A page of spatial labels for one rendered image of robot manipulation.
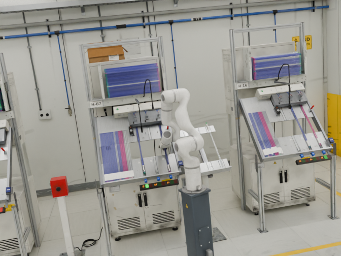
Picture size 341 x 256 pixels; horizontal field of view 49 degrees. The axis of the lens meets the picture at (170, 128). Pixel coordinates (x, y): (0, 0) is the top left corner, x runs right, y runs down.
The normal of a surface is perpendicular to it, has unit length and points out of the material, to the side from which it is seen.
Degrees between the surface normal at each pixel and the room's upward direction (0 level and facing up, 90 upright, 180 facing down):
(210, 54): 90
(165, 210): 90
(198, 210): 90
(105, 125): 45
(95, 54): 81
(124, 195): 90
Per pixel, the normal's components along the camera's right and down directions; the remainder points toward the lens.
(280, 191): 0.18, 0.19
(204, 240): 0.49, 0.13
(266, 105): 0.05, -0.56
